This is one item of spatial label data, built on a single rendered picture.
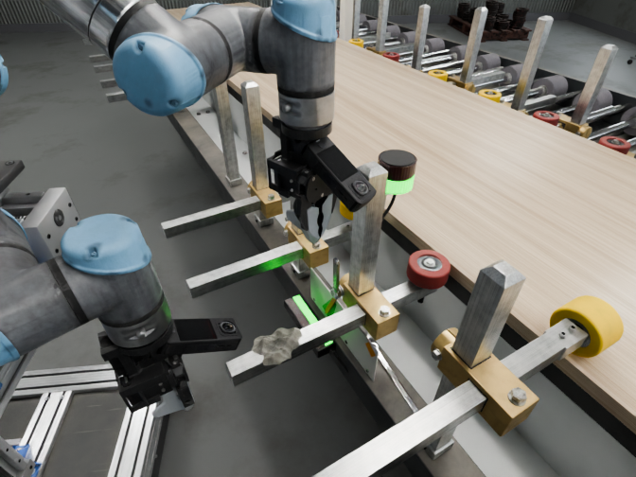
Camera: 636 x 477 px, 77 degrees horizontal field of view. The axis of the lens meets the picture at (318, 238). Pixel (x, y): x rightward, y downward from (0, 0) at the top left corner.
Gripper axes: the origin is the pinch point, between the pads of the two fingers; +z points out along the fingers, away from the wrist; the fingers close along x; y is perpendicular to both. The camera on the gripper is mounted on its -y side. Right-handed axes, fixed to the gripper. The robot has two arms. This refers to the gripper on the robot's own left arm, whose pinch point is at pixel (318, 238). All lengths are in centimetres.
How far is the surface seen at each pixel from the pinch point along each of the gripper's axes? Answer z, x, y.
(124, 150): 100, -78, 264
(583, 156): 10, -85, -25
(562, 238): 10, -43, -31
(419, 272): 9.8, -14.0, -13.2
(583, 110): 8, -117, -17
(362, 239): 0.0, -4.6, -6.0
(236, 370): 14.6, 20.4, -0.2
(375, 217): -4.1, -6.3, -6.8
